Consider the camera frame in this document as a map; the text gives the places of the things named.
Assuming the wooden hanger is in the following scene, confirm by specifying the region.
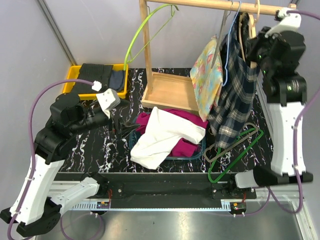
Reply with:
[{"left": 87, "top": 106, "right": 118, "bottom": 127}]
[{"left": 237, "top": 0, "right": 261, "bottom": 68}]

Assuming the lime green hanger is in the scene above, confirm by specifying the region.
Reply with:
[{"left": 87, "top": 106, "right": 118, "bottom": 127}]
[{"left": 123, "top": 3, "right": 180, "bottom": 71}]

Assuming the green velvet hanger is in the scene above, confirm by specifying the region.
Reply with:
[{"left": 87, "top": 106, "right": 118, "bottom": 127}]
[{"left": 207, "top": 128, "right": 265, "bottom": 184}]

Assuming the white garment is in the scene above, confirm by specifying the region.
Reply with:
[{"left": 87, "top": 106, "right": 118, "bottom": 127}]
[{"left": 130, "top": 107, "right": 206, "bottom": 170}]

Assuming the blue wire hanger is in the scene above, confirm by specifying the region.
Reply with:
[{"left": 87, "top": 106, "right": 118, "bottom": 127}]
[{"left": 221, "top": 1, "right": 243, "bottom": 87}]

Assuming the pastel patterned garment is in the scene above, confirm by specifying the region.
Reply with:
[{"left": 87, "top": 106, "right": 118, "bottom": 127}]
[{"left": 190, "top": 36, "right": 223, "bottom": 121}]

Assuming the wooden clothes rack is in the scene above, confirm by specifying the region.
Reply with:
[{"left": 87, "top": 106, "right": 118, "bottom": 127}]
[{"left": 137, "top": 0, "right": 283, "bottom": 114}]

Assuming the navy plaid garment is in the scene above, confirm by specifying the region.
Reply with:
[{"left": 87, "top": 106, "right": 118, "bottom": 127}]
[{"left": 208, "top": 13, "right": 261, "bottom": 149}]

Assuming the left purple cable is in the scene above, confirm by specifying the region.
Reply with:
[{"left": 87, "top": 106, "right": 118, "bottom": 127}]
[{"left": 6, "top": 79, "right": 95, "bottom": 240}]

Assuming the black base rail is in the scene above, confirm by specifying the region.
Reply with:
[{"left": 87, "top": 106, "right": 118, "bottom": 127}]
[{"left": 102, "top": 173, "right": 257, "bottom": 210}]

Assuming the magenta pleated skirt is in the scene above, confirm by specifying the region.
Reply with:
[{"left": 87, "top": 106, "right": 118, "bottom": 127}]
[{"left": 135, "top": 108, "right": 208, "bottom": 157}]

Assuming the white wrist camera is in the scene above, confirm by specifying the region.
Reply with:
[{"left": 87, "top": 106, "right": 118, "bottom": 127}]
[
  {"left": 96, "top": 88, "right": 121, "bottom": 119},
  {"left": 264, "top": 7, "right": 302, "bottom": 38}
]

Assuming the black folded cloth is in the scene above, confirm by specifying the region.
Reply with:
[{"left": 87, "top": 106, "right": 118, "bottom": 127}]
[{"left": 77, "top": 63, "right": 125, "bottom": 93}]

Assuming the grey hanger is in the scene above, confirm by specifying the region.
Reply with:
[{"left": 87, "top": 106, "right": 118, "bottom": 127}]
[
  {"left": 211, "top": 0, "right": 234, "bottom": 68},
  {"left": 203, "top": 122, "right": 259, "bottom": 163}
]

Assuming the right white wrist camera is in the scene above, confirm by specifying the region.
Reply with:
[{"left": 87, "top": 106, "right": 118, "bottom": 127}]
[{"left": 264, "top": 7, "right": 302, "bottom": 38}]

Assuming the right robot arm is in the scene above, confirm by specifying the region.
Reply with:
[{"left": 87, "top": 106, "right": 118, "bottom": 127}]
[{"left": 227, "top": 26, "right": 314, "bottom": 199}]

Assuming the yellow plastic tray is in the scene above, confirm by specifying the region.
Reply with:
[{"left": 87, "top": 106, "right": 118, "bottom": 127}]
[{"left": 62, "top": 63, "right": 129, "bottom": 101}]

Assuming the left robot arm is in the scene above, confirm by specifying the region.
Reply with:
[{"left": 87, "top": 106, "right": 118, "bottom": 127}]
[{"left": 0, "top": 93, "right": 139, "bottom": 240}]

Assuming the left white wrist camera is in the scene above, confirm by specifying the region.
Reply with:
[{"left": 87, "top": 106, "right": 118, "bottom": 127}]
[{"left": 96, "top": 88, "right": 121, "bottom": 119}]

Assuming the blue transparent basket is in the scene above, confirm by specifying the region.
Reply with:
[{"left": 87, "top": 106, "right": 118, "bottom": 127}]
[{"left": 128, "top": 131, "right": 206, "bottom": 161}]

